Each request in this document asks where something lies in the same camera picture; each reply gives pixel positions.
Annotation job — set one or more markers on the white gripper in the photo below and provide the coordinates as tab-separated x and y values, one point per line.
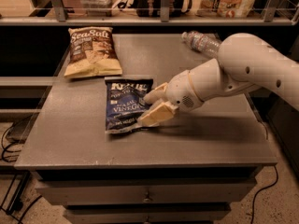
181	91

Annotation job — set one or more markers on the blue vinegar chip bag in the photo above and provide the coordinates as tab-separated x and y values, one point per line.
125	103

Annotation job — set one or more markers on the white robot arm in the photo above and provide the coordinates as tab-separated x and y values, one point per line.
240	63

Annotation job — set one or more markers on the yellow sea salt chip bag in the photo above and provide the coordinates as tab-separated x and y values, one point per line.
92	53

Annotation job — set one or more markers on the printed snack bag on shelf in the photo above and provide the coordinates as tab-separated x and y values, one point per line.
225	8

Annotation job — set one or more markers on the clear plastic water bottle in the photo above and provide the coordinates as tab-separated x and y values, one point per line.
202	43

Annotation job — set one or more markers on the grey drawer cabinet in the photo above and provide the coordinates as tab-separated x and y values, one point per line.
193	166

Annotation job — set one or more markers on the metal drawer knob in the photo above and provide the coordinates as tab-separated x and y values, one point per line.
147	199

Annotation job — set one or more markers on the metal shelf rack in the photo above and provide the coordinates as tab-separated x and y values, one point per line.
71	13

